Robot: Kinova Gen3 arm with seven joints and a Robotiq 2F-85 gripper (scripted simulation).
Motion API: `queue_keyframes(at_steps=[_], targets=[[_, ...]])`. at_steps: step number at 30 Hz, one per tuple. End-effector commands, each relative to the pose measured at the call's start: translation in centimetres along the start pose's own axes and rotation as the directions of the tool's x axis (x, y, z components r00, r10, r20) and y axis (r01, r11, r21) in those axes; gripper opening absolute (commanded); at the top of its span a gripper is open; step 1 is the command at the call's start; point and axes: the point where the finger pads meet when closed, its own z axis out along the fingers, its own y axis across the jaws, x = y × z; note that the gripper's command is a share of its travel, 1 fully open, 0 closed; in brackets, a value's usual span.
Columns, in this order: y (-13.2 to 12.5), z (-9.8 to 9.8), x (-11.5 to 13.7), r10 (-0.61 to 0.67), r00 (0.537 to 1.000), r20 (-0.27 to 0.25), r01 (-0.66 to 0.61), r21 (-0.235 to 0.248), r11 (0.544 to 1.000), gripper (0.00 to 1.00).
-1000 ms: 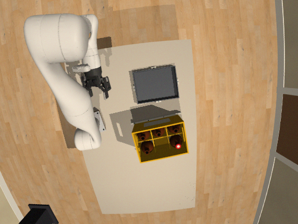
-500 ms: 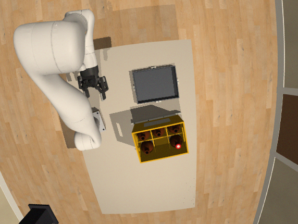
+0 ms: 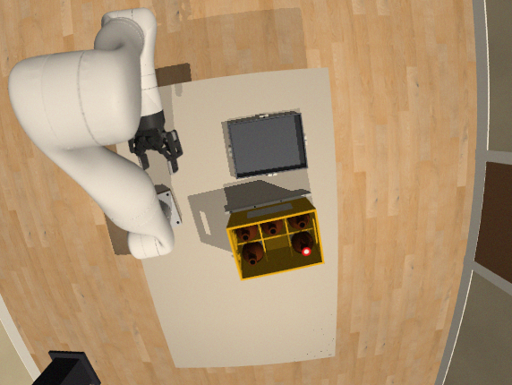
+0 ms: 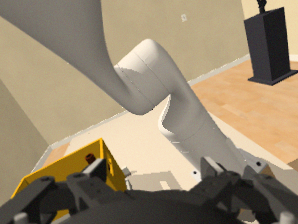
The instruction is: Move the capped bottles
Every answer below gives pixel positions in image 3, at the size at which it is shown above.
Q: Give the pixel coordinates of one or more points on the yellow plastic crate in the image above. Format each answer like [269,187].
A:
[279,259]

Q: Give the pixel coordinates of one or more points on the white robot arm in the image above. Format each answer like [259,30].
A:
[78,99]

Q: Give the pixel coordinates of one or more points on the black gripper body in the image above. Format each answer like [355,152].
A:
[155,124]

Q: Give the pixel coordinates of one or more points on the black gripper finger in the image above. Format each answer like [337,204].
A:
[139,150]
[171,142]

